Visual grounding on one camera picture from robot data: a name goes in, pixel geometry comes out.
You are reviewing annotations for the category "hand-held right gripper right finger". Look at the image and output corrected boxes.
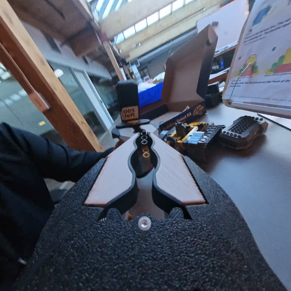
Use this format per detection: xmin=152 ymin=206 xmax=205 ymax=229
xmin=150 ymin=132 xmax=206 ymax=206

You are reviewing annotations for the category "printed instruction sheet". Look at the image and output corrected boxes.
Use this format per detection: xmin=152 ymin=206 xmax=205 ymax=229
xmin=227 ymin=0 xmax=291 ymax=108

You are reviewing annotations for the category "brown cardboard box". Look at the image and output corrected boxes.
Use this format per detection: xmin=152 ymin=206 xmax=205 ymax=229
xmin=161 ymin=25 xmax=219 ymax=112

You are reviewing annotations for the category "yellow block frame assembly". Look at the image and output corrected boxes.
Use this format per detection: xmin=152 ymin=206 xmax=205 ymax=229
xmin=127 ymin=129 xmax=158 ymax=220

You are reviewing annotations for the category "black device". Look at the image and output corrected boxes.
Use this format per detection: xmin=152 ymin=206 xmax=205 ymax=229
xmin=205 ymin=82 xmax=222 ymax=108

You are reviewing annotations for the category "person's dark clothed body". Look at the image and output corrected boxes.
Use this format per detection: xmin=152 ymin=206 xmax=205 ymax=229
xmin=0 ymin=177 xmax=69 ymax=291

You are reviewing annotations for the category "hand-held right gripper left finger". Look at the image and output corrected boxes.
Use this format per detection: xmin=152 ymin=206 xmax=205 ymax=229
xmin=84 ymin=133 xmax=140 ymax=207

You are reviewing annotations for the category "black yellow toy block vehicle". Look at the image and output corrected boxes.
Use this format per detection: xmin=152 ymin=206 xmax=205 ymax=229
xmin=163 ymin=121 xmax=226 ymax=162

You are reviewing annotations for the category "grey desk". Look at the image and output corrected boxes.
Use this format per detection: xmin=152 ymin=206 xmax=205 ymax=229
xmin=136 ymin=102 xmax=291 ymax=291

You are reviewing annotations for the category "dark grey studded block shell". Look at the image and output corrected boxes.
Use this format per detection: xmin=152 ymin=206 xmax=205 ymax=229
xmin=219 ymin=115 xmax=269 ymax=150

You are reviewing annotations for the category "instruction sheet on stand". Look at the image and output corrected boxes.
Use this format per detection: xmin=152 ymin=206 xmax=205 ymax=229
xmin=221 ymin=0 xmax=291 ymax=130

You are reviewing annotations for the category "person's left forearm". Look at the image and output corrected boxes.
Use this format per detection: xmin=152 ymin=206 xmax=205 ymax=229
xmin=0 ymin=122 xmax=114 ymax=183

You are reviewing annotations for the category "blue storage bin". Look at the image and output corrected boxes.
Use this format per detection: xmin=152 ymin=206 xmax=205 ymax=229
xmin=138 ymin=81 xmax=164 ymax=110

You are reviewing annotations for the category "black office chair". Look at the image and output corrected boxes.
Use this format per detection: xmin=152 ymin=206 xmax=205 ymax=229
xmin=50 ymin=188 xmax=69 ymax=203

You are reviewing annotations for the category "wooden table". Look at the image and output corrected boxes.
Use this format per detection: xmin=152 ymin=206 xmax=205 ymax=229
xmin=0 ymin=0 xmax=104 ymax=152

